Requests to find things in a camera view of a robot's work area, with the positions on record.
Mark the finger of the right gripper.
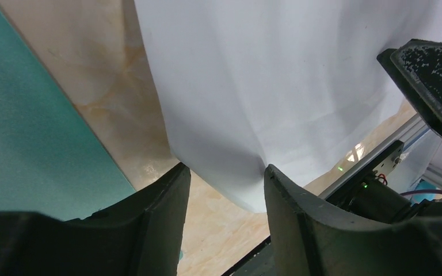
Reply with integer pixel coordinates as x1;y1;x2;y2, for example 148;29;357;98
376;39;442;138

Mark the aluminium frame rail front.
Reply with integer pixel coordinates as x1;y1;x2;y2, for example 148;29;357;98
309;115;442;198

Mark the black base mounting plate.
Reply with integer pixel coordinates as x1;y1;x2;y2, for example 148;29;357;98
222;236;276;276

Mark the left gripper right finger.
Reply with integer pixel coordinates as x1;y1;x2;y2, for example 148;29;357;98
264;165;442;275

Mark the white paper sheet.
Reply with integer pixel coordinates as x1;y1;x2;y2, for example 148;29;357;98
135;1;442;212

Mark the green file folder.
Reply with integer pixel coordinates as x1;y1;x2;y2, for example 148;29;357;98
0;11;134;220

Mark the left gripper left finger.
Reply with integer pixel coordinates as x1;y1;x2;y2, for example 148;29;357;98
0;163;190;275

